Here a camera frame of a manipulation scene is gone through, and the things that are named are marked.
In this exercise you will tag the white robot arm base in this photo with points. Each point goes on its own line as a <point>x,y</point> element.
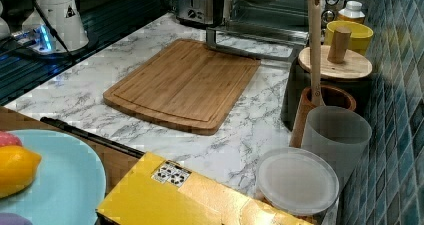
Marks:
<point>58,27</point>

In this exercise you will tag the open glass oven door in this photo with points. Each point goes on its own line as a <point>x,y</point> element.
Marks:
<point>260,43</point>

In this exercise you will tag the silver toaster oven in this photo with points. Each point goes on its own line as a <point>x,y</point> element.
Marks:
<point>285,20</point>

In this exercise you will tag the wooden cutting board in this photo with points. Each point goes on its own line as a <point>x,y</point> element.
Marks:
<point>186,86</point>

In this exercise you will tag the silver toaster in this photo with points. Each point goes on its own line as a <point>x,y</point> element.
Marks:
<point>201,12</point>

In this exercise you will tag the yellow cardboard box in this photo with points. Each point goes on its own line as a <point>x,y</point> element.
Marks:
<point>157,191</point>

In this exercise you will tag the clear plastic lidded container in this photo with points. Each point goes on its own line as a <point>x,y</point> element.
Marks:
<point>298,182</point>

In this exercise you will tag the brown wooden utensil holder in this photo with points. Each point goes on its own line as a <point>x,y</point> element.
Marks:
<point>332,96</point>

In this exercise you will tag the frosted grey plastic cup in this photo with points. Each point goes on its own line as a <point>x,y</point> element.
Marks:
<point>337,135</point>

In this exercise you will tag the round wooden knobbed lid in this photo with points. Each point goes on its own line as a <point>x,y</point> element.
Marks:
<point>337,61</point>

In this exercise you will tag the black rod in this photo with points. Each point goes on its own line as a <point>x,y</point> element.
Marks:
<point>92,137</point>

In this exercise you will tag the black canister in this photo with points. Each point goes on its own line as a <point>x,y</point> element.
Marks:
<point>299,79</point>

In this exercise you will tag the yellow cup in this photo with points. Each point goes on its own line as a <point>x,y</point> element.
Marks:
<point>360,35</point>

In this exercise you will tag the light blue plate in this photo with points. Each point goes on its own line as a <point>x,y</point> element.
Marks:
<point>69,184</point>

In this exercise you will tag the white capped amber jar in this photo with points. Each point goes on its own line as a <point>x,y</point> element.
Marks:
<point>352,12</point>

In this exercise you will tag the yellow lemon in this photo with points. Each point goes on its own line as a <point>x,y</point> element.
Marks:
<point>18,168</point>

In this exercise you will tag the pink round fruit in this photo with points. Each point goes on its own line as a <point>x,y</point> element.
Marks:
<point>8,139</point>

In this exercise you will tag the purple fruit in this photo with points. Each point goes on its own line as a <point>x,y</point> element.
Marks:
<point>13,219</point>

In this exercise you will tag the long wooden spoon handle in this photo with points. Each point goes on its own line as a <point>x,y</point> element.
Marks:
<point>315,51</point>

